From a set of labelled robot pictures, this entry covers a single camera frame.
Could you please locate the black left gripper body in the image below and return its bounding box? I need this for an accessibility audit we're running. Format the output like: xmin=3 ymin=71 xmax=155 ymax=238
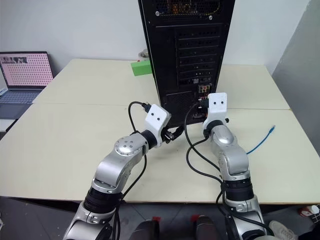
xmin=161 ymin=125 xmax=176 ymax=146

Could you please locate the black computer tower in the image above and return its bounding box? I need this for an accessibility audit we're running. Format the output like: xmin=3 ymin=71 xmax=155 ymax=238
xmin=137 ymin=0 xmax=236 ymax=127

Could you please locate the green box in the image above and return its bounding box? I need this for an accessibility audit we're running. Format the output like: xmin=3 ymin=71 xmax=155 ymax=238
xmin=130 ymin=60 xmax=153 ymax=77

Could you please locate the round grey tape roll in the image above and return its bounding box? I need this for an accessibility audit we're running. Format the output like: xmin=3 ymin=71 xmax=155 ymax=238
xmin=137 ymin=48 xmax=149 ymax=62

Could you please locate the dark rounded shape red mark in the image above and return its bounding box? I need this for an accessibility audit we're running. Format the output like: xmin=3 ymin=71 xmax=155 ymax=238
xmin=134 ymin=216 xmax=161 ymax=240

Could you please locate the grey upright panel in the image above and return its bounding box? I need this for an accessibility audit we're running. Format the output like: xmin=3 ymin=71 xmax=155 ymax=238
xmin=270 ymin=0 xmax=320 ymax=161

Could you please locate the white shoe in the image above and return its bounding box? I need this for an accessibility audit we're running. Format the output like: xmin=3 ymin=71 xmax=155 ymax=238
xmin=268 ymin=219 xmax=299 ymax=240

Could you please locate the red white bottle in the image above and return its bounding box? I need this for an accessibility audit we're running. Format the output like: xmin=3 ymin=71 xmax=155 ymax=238
xmin=298 ymin=203 xmax=320 ymax=219

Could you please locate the grey open laptop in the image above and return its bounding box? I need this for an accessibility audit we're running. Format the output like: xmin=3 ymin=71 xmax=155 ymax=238
xmin=0 ymin=51 xmax=55 ymax=120

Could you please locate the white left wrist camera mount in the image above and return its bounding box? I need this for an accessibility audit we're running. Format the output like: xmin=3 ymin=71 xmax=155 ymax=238
xmin=144 ymin=104 xmax=172 ymax=149

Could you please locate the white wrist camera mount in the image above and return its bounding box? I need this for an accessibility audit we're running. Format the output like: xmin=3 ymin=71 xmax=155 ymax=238
xmin=144 ymin=104 xmax=172 ymax=149
xmin=201 ymin=92 xmax=230 ymax=137

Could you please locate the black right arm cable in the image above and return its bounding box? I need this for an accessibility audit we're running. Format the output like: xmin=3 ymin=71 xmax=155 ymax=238
xmin=184 ymin=97 xmax=270 ymax=240

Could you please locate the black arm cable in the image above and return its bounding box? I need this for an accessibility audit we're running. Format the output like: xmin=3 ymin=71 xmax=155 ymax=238
xmin=184 ymin=97 xmax=270 ymax=240
xmin=109 ymin=100 xmax=151 ymax=240

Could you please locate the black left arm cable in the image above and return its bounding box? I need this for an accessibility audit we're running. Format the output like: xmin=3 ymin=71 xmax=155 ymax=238
xmin=109 ymin=100 xmax=151 ymax=240

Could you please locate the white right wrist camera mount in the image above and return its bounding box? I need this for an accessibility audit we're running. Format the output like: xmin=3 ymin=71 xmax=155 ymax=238
xmin=201 ymin=92 xmax=230 ymax=137

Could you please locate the blue ethernet cable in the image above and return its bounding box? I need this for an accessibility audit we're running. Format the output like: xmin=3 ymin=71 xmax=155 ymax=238
xmin=245 ymin=124 xmax=276 ymax=155

